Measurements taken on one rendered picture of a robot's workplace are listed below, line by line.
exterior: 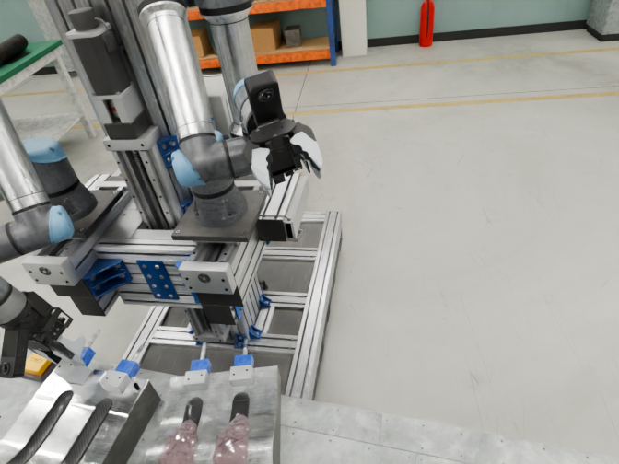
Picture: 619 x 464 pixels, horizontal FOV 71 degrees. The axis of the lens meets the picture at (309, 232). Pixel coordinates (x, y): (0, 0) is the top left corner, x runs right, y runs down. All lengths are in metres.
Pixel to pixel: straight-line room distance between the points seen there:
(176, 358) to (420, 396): 1.06
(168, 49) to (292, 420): 0.83
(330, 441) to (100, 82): 1.03
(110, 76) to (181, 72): 0.37
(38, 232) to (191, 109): 0.42
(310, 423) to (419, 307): 1.35
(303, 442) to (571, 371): 1.45
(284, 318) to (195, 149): 1.29
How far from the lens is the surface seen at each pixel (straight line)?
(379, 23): 5.95
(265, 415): 1.03
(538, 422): 2.07
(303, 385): 1.81
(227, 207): 1.21
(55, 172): 1.42
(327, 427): 1.07
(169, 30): 0.96
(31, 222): 1.06
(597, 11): 6.18
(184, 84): 0.91
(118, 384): 1.13
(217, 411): 1.07
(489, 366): 2.15
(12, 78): 4.09
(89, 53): 1.25
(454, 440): 1.06
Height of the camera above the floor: 1.75
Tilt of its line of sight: 39 degrees down
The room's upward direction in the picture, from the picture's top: 8 degrees counter-clockwise
